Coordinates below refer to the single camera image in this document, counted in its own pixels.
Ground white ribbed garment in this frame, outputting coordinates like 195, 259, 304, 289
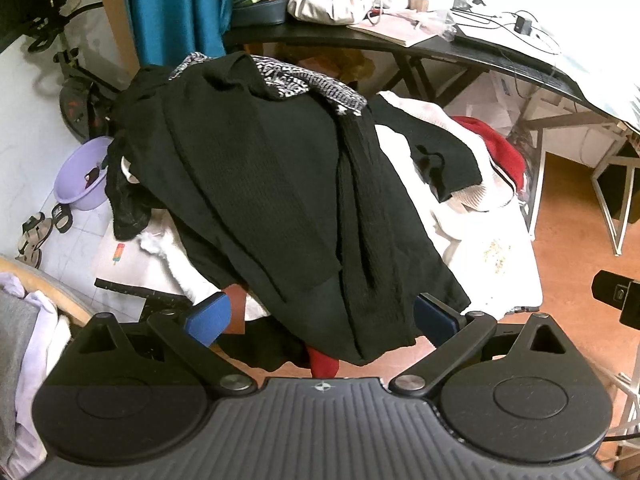
450, 160, 518, 213

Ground brown cloth piece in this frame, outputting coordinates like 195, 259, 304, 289
222, 284, 249, 336

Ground black desk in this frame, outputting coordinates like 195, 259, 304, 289
222, 25, 640, 133

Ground teal curtain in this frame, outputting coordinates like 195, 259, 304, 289
120, 0, 236, 68

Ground grey cloth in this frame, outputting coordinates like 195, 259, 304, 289
0, 292, 42, 411

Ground black knit sweater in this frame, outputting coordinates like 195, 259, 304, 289
105, 52, 473, 368

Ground red garment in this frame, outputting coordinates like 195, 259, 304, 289
450, 116, 527, 194

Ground small black garment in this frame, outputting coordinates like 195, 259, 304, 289
372, 95, 484, 202

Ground white bag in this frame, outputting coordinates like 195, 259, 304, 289
286, 0, 377, 26

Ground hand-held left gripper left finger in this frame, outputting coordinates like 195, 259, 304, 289
75, 292, 257, 396

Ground metal tripod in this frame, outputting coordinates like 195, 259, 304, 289
606, 365, 640, 442

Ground wooden basket rim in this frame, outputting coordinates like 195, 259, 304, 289
0, 255, 96, 329

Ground purple plastic basin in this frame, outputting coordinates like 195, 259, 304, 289
54, 136, 116, 211

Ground red cloth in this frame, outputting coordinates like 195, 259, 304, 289
306, 344, 342, 380

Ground open notebook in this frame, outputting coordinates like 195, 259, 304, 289
347, 10, 441, 48

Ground grey sandals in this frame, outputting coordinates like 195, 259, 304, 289
15, 212, 53, 269

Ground white mat with popsicle print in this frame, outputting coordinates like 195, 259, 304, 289
95, 220, 193, 307

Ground black charger with cables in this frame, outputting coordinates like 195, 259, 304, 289
452, 7, 566, 58

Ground clear plastic box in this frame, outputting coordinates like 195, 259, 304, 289
505, 122, 547, 242

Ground white cloth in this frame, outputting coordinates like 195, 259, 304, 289
375, 90, 543, 311

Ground black and white patterned garment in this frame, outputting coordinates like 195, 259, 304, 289
167, 51, 369, 118

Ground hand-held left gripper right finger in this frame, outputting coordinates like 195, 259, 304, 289
390, 294, 568, 395

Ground black and white slipper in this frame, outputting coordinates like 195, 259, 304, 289
51, 202, 76, 234

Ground metal desk frame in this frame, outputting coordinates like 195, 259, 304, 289
515, 110, 640, 257

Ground lavender cloth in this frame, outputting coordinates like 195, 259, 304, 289
0, 272, 68, 476

